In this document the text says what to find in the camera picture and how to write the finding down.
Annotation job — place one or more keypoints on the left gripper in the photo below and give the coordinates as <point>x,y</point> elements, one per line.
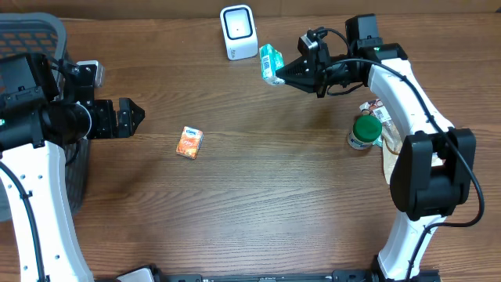
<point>107,111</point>

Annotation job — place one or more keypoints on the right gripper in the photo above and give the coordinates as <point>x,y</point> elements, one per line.
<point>316,75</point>

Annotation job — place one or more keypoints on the blue tissue pack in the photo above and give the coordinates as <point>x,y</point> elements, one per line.
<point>271,61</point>

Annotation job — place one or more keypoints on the orange tissue pack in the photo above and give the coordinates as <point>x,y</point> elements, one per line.
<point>190,142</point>

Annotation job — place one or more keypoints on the green lid jar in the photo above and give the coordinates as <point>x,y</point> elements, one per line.
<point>364,132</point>

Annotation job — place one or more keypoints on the beige snack pouch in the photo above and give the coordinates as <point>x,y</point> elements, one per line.
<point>390,140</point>

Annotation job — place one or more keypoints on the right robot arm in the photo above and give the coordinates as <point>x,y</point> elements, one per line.
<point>434,169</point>

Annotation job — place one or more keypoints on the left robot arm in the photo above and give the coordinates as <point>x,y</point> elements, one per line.
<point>47,104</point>

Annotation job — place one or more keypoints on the white barcode scanner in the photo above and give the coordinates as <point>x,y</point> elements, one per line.
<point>239,32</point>

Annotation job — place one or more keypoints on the grey plastic mesh basket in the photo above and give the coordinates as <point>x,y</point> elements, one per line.
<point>45,33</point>

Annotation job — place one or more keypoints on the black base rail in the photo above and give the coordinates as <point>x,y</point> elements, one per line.
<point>154,274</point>

